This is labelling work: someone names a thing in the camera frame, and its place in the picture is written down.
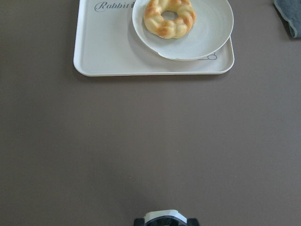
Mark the white rectangular serving tray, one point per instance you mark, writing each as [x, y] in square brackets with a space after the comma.
[107, 45]

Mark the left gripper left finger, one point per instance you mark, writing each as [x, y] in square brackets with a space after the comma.
[139, 222]

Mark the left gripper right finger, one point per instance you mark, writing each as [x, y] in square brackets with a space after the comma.
[192, 222]

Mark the braided ring bread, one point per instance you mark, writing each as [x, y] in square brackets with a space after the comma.
[169, 19]

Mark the grey folded cloth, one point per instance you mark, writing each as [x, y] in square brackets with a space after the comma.
[290, 10]

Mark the white round plate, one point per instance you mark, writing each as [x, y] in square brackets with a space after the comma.
[212, 29]

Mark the tea bottle white cap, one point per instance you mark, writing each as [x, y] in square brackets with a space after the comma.
[165, 218]

